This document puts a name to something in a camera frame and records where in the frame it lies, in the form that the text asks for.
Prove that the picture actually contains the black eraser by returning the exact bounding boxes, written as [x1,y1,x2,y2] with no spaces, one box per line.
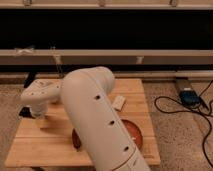
[19,107,31,118]

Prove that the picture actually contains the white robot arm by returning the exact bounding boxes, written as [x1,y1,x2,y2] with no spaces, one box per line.
[21,67,151,171]

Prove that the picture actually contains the white rectangular block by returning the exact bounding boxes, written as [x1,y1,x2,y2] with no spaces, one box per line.
[112,95,126,111]

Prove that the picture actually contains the orange bowl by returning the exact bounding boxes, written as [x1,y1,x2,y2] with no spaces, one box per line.
[122,119,143,150]

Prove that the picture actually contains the red chili pepper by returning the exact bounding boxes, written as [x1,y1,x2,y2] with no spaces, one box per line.
[72,130,81,149]

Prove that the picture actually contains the blue power adapter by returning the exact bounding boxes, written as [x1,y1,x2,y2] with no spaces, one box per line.
[179,90,200,106]

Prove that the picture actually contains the wooden table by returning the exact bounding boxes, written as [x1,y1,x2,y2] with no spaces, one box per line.
[5,79,160,167]

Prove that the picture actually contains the black cable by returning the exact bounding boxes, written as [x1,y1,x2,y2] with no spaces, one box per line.
[153,79,213,168]

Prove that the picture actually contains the metal rail beam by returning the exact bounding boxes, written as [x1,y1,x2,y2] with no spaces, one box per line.
[0,49,213,65]

